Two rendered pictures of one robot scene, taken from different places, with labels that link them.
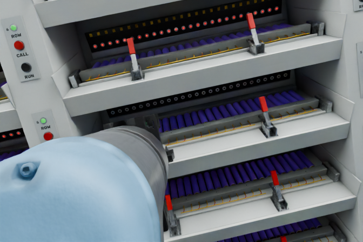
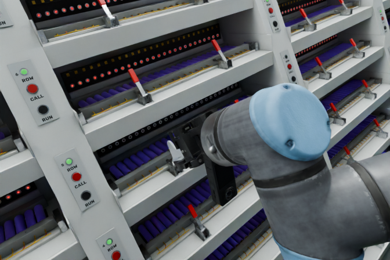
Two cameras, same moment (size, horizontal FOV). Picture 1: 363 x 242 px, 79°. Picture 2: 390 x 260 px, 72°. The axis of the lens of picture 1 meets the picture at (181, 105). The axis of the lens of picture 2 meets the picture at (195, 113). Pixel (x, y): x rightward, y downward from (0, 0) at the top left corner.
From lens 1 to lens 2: 0.32 m
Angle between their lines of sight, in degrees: 28
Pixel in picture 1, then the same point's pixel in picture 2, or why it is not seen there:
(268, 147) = not seen: hidden behind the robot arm
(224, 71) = (210, 84)
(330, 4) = (257, 29)
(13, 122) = (29, 173)
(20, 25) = (31, 68)
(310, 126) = not seen: hidden behind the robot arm
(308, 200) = not seen: hidden behind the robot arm
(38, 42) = (52, 82)
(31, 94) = (50, 137)
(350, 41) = (276, 52)
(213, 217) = (228, 211)
